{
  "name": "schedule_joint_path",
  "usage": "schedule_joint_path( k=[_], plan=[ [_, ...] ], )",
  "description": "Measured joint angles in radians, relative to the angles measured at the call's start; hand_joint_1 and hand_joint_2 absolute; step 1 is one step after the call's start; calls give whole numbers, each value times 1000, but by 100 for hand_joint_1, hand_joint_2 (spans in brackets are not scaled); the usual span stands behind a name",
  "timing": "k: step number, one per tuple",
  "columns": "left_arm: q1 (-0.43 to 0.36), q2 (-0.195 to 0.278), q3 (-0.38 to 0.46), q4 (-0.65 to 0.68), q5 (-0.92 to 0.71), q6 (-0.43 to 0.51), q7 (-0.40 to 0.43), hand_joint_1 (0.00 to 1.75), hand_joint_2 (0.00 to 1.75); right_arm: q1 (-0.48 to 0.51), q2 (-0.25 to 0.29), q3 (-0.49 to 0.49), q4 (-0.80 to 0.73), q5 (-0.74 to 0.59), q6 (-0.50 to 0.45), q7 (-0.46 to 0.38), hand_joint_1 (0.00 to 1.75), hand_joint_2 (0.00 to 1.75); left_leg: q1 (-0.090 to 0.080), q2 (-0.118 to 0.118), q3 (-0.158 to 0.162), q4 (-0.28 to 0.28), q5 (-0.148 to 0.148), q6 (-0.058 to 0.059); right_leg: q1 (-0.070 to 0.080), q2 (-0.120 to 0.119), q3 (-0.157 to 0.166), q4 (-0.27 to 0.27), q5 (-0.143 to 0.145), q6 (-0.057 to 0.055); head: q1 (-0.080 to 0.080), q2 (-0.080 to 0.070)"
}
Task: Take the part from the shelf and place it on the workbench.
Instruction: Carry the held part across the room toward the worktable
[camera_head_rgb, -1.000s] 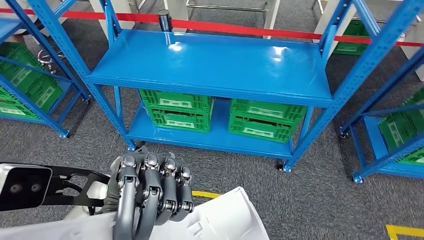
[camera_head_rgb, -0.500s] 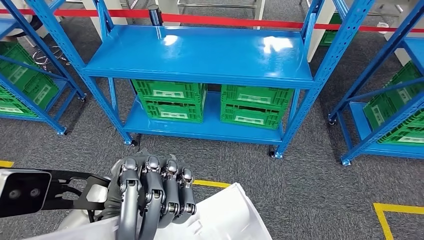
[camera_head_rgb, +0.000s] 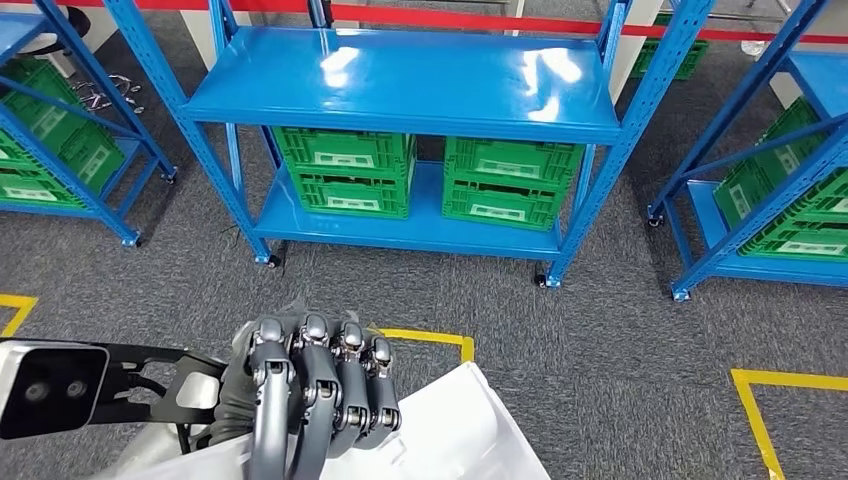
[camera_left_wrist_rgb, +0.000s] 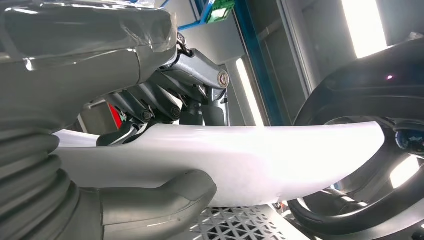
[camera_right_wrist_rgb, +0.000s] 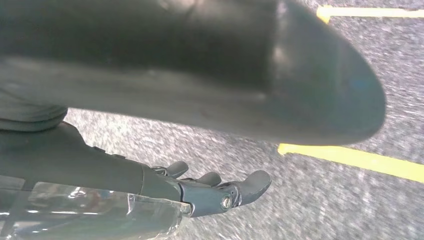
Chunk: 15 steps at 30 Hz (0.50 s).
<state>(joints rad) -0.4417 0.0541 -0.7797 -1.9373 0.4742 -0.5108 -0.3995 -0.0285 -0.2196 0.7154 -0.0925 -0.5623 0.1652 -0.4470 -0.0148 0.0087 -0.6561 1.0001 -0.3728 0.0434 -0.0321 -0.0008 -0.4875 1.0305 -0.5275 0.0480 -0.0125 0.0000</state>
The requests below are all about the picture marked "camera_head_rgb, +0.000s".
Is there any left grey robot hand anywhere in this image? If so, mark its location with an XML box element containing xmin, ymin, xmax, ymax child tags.
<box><xmin>223</xmin><ymin>309</ymin><xmax>403</xmax><ymax>480</ymax></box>

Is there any white plastic part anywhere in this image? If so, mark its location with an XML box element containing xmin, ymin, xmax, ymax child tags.
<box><xmin>132</xmin><ymin>362</ymin><xmax>552</xmax><ymax>480</ymax></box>

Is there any blue metal shelf unit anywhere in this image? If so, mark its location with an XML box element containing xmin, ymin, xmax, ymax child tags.
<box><xmin>647</xmin><ymin>0</ymin><xmax>848</xmax><ymax>304</ymax></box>
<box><xmin>0</xmin><ymin>0</ymin><xmax>179</xmax><ymax>248</ymax></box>
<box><xmin>102</xmin><ymin>0</ymin><xmax>718</xmax><ymax>291</ymax></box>

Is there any yellow floor tape square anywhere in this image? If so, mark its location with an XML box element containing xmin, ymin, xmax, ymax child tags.
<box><xmin>376</xmin><ymin>327</ymin><xmax>476</xmax><ymax>365</ymax></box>

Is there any green plastic crate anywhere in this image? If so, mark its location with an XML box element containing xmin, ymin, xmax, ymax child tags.
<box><xmin>443</xmin><ymin>135</ymin><xmax>588</xmax><ymax>193</ymax></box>
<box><xmin>714</xmin><ymin>158</ymin><xmax>848</xmax><ymax>261</ymax></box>
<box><xmin>441</xmin><ymin>178</ymin><xmax>572</xmax><ymax>233</ymax></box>
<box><xmin>271</xmin><ymin>125</ymin><xmax>417</xmax><ymax>179</ymax></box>
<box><xmin>0</xmin><ymin>58</ymin><xmax>101</xmax><ymax>167</ymax></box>
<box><xmin>0</xmin><ymin>125</ymin><xmax>127</xmax><ymax>211</ymax></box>
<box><xmin>748</xmin><ymin>97</ymin><xmax>848</xmax><ymax>227</ymax></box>
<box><xmin>629</xmin><ymin>13</ymin><xmax>710</xmax><ymax>82</ymax></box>
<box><xmin>291</xmin><ymin>168</ymin><xmax>413</xmax><ymax>221</ymax></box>

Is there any chrome chair base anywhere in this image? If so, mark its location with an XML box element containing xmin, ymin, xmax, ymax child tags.
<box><xmin>69</xmin><ymin>74</ymin><xmax>145</xmax><ymax>115</ymax></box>

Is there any red barrier belt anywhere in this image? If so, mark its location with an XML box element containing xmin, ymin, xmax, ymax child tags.
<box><xmin>0</xmin><ymin>0</ymin><xmax>313</xmax><ymax>13</ymax></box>
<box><xmin>329</xmin><ymin>3</ymin><xmax>848</xmax><ymax>46</ymax></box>

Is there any black round stool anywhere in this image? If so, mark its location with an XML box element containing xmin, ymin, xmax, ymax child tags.
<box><xmin>18</xmin><ymin>5</ymin><xmax>92</xmax><ymax>58</ymax></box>

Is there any black barrier post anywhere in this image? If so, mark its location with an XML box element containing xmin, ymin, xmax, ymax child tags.
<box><xmin>306</xmin><ymin>0</ymin><xmax>334</xmax><ymax>30</ymax></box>

